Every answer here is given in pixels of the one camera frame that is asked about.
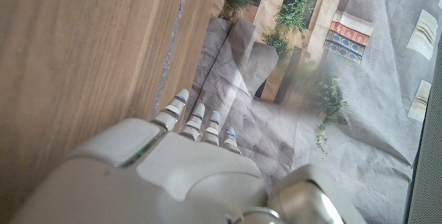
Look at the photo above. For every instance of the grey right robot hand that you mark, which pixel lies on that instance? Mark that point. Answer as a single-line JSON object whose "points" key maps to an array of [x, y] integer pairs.
{"points": [[155, 182]]}

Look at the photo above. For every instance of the grey tape strip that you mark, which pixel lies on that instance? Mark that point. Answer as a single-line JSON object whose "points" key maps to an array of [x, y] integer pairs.
{"points": [[168, 54]]}

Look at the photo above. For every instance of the printed fabric backdrop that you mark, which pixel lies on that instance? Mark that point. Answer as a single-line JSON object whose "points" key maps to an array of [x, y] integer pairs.
{"points": [[345, 130]]}

